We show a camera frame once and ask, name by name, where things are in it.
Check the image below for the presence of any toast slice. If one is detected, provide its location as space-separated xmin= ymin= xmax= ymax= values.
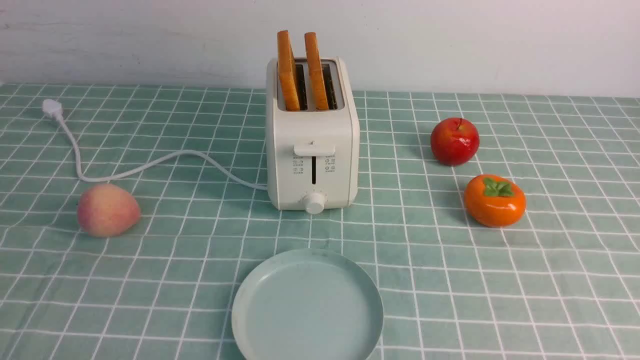
xmin=304 ymin=32 xmax=329 ymax=111
xmin=277 ymin=30 xmax=301 ymax=111

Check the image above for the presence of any white two-slot toaster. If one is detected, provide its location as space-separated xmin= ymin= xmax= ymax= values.
xmin=265 ymin=57 xmax=361 ymax=214

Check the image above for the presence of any light blue round plate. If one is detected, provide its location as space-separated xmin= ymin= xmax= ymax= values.
xmin=231 ymin=248 xmax=384 ymax=360

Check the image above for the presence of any red apple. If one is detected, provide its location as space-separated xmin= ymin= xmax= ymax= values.
xmin=430 ymin=117 xmax=480 ymax=167

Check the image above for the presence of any orange persimmon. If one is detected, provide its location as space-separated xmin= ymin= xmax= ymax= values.
xmin=462 ymin=174 xmax=527 ymax=228

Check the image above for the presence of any pink peach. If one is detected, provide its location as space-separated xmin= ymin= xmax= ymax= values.
xmin=77 ymin=183 xmax=141 ymax=239

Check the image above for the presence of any green checkered tablecloth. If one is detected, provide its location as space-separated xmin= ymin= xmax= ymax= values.
xmin=0 ymin=83 xmax=640 ymax=360

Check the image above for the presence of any white power cable with plug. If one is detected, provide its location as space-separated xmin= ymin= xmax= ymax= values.
xmin=41 ymin=99 xmax=268 ymax=192

